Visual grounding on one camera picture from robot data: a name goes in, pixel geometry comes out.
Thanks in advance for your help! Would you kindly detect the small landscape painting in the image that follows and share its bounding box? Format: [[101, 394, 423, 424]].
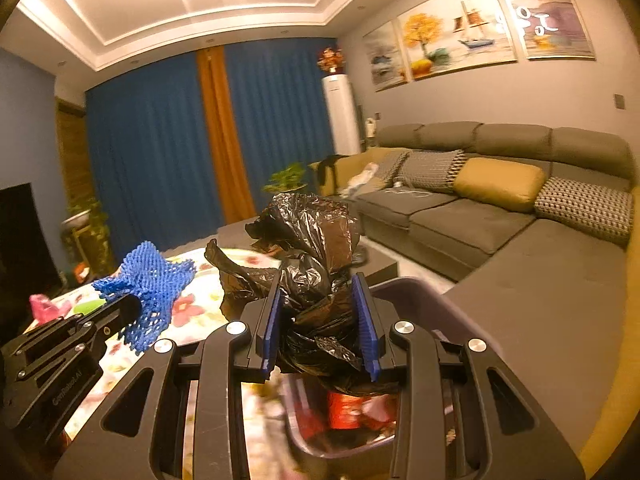
[[362, 21, 412, 93]]

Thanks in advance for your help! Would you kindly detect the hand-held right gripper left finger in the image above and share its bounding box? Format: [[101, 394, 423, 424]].
[[52, 274, 287, 480]]

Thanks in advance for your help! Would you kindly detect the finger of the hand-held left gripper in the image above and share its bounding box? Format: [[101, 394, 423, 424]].
[[97, 294, 142, 341]]

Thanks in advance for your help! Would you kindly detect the white cable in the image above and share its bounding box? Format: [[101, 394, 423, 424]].
[[387, 180, 426, 198]]

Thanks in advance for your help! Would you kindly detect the white cloth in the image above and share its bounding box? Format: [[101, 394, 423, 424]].
[[345, 162, 381, 193]]

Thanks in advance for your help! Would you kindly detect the grey sectional sofa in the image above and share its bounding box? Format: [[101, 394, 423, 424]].
[[307, 121, 640, 480]]

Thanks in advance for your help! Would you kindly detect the black cloth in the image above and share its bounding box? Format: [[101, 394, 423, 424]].
[[312, 155, 343, 183]]

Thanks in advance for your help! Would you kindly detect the orange curtain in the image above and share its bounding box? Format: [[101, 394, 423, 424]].
[[196, 46, 258, 226]]

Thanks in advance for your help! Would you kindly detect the dark grey plastic bin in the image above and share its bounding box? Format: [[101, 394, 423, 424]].
[[280, 277, 506, 466]]

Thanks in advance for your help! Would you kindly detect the white standing air conditioner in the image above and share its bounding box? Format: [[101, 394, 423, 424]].
[[322, 74, 363, 157]]

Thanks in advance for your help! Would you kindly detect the blue foam fruit net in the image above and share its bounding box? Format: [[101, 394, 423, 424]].
[[92, 241, 197, 352]]

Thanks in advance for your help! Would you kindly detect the wooden door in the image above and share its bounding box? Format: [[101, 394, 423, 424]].
[[55, 99, 96, 211]]

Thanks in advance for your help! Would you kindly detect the red packet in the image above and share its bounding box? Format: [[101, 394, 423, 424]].
[[327, 391, 401, 431]]

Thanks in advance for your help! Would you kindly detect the floral tablecloth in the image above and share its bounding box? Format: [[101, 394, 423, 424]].
[[27, 249, 291, 480]]

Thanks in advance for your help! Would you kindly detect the small patterned grey cushion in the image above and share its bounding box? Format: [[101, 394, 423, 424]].
[[372, 150, 413, 183]]

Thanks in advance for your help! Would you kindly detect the black plastic bag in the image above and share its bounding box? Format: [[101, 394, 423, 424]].
[[205, 192, 401, 396]]

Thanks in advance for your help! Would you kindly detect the purple toned painting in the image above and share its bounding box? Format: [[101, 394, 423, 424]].
[[494, 0, 597, 61]]

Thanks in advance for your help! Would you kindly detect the fringed patterned grey cushion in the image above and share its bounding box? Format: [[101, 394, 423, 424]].
[[397, 149, 468, 193]]

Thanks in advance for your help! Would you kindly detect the wide patterned grey cushion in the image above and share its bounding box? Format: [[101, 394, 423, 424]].
[[534, 176, 635, 247]]

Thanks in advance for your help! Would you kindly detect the leafy plant on stand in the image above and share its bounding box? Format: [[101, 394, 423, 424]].
[[61, 197, 113, 281]]

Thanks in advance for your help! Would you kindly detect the yellow tree sailboat painting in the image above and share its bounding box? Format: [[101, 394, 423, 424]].
[[396, 0, 518, 82]]

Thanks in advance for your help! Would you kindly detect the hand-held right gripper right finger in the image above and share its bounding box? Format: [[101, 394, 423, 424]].
[[350, 272, 586, 480]]

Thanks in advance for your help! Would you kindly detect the mustard yellow cushion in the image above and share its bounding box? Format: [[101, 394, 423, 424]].
[[452, 157, 547, 213]]

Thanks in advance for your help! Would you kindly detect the blue curtain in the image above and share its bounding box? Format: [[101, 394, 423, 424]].
[[222, 37, 333, 211], [85, 50, 223, 256]]

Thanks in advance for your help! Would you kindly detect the green potted plant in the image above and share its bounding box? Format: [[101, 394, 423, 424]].
[[262, 162, 308, 196]]

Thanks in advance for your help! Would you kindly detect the red gold flower ornament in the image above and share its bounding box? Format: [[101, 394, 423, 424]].
[[317, 47, 346, 75]]

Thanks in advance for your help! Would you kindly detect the black television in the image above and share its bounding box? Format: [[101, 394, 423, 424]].
[[0, 183, 63, 321]]

